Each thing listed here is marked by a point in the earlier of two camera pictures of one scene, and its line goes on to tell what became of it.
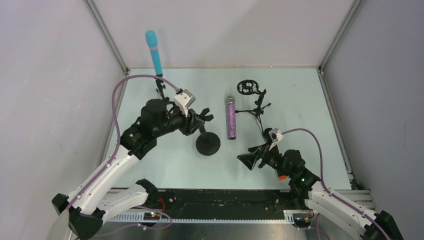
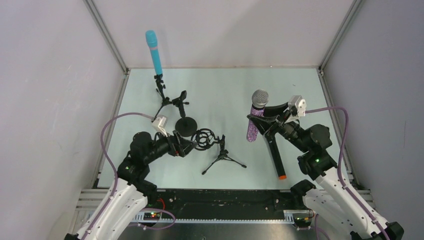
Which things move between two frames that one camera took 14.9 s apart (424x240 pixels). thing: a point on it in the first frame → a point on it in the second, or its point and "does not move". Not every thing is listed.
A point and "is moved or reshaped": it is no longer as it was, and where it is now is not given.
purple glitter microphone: (231, 101) → (260, 99)
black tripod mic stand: (159, 82) does not move
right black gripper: (261, 156) → (278, 120)
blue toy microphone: (151, 38) does not move
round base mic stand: (208, 143) is moved or reshaped
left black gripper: (192, 121) → (176, 143)
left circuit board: (151, 216) does not move
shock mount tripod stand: (248, 87) → (205, 139)
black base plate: (223, 203) does not move
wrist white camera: (275, 135) → (297, 107)
